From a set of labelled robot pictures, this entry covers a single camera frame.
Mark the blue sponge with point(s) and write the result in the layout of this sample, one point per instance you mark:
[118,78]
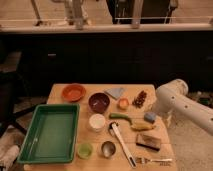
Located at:
[150,117]

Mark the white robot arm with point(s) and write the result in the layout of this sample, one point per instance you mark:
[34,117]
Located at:
[173,96]

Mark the dark maroon bowl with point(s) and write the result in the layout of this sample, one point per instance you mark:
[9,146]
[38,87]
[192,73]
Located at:
[99,102]

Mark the orange red bowl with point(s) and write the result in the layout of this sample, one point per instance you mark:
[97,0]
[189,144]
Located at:
[73,92]

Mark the grey folded cloth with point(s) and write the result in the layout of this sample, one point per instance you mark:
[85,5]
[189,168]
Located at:
[115,93]

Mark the small orange cup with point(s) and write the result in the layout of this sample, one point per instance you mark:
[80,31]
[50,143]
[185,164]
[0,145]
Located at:
[123,104]

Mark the green pepper toy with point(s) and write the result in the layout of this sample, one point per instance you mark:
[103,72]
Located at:
[120,116]

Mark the brown grape cluster toy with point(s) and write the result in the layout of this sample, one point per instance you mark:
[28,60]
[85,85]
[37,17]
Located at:
[140,99]

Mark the white cup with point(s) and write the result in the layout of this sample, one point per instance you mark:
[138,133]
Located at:
[97,122]

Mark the yellow banana toy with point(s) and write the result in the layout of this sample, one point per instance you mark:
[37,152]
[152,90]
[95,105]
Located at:
[142,126]

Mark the metal cup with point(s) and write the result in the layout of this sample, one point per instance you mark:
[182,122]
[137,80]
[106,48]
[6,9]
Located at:
[108,149]

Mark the small green cup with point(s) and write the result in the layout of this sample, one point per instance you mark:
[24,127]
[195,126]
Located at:
[84,150]

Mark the brown scrub brush block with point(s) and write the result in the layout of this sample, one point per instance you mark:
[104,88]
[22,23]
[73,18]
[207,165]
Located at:
[148,142]

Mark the green plastic tray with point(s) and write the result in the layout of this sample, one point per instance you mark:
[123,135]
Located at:
[51,135]

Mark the metal fork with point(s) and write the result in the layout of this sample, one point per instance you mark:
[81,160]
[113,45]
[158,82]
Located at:
[144,160]

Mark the black office chair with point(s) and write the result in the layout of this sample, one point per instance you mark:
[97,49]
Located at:
[8,99]

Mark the white cloth on floor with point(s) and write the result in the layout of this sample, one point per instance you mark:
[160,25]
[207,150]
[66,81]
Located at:
[10,156]

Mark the white handled kitchen tool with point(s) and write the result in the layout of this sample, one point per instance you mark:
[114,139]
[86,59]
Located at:
[113,127]

